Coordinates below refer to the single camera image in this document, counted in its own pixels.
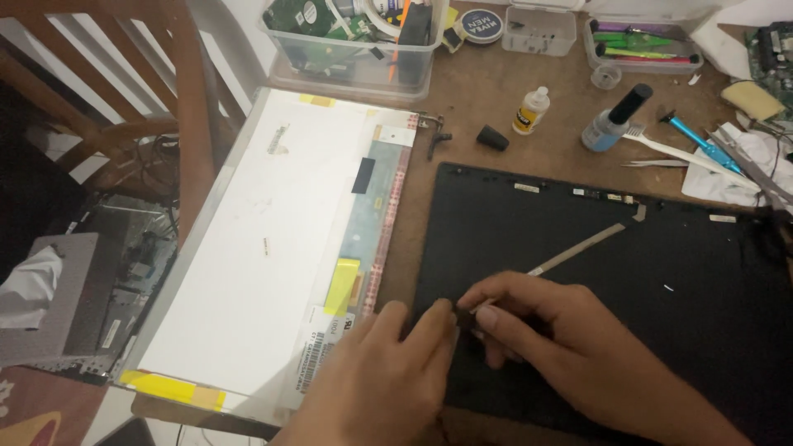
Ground white brush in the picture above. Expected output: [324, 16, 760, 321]
[622, 124, 760, 192]

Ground brown patterned rug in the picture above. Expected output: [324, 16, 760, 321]
[0, 365, 110, 446]

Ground small metal screen hinge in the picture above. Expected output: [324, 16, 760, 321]
[416, 111, 453, 162]

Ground small clear screw box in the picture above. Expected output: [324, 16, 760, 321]
[501, 2, 577, 58]

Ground black laptop lid cover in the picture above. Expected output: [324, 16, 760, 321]
[411, 162, 793, 446]

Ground person's right hand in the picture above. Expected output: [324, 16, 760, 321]
[457, 270, 675, 429]

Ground blue screwdriver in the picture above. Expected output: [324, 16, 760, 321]
[659, 111, 743, 176]

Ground white crumpled tissue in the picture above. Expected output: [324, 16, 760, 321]
[0, 245, 65, 330]

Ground round dark blue tin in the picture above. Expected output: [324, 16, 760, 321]
[461, 9, 504, 45]

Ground black rubber cap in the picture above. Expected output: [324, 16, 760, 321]
[476, 124, 510, 152]

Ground clear tray of tools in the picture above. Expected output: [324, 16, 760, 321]
[582, 17, 705, 76]

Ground white cloth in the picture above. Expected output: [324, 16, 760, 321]
[681, 121, 793, 208]

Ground brown wooden chair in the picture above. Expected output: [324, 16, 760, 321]
[0, 0, 219, 249]

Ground green circuit board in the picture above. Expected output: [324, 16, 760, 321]
[745, 21, 793, 120]

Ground grey bottle with black cap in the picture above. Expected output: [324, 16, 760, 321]
[581, 83, 654, 152]

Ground small clear plastic cap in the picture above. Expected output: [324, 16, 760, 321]
[590, 64, 622, 90]

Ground white yellow-label glue bottle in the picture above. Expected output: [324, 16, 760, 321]
[512, 86, 551, 136]

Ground yellow sponge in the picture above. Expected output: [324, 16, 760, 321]
[720, 80, 787, 122]

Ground clear bin of electronic parts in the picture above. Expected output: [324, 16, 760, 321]
[258, 0, 451, 104]

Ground grey ribbon cable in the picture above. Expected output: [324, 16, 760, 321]
[469, 204, 648, 313]

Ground person's left hand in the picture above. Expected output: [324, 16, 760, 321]
[273, 299, 460, 446]

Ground long metal hinge bracket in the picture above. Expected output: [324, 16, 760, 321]
[706, 127, 793, 211]

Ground white paper sheet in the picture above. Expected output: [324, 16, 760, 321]
[689, 17, 755, 81]

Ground yellow and black small part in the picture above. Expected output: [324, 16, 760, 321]
[440, 6, 467, 54]

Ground black cables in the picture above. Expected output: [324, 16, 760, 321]
[131, 135, 182, 208]

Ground grey laptop base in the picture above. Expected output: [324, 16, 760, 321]
[0, 195, 181, 386]

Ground white laptop screen panel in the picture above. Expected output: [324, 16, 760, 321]
[114, 87, 420, 428]

